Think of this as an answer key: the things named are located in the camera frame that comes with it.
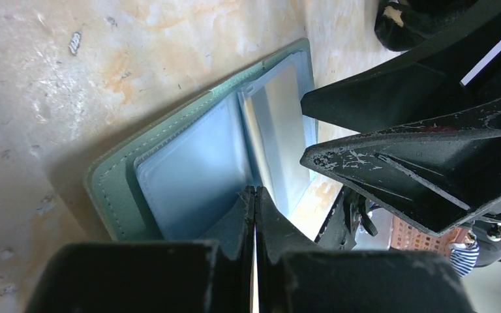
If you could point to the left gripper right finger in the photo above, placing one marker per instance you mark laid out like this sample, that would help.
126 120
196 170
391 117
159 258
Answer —
297 275

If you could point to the black floral pillow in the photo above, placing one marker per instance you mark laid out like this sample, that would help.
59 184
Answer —
403 25

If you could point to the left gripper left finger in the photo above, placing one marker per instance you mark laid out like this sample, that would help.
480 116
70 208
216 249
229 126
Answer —
209 274

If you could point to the green leather card holder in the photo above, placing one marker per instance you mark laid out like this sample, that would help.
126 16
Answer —
181 174

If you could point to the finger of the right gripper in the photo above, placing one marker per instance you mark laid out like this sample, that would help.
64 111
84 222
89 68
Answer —
436 174
414 85

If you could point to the white card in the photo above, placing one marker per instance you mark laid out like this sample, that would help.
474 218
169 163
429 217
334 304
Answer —
278 132

